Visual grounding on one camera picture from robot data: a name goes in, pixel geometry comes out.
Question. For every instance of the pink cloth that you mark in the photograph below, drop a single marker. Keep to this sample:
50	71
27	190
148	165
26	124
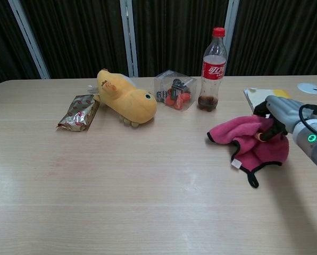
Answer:
241	132

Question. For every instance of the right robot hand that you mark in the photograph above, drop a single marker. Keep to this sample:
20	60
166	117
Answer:
283	111

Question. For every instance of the white and yellow booklet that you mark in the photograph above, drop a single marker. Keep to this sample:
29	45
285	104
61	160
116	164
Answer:
257	97

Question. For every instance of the black fabric partition panel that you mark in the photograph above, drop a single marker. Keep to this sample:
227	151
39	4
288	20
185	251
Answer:
174	34
81	34
4	40
280	34

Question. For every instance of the clear plastic box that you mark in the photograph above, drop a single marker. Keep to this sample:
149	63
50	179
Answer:
174	90

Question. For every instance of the cola bottle red cap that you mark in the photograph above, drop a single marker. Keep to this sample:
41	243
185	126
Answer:
213	71

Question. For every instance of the foil snack packet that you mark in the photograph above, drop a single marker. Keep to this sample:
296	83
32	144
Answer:
77	114

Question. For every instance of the yellow plush toy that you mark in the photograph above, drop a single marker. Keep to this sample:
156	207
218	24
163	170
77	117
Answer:
132	103

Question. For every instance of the white metal partition post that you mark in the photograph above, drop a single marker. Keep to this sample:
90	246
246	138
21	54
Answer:
28	37
233	21
129	40

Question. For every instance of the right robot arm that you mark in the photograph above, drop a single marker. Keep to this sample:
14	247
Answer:
315	144

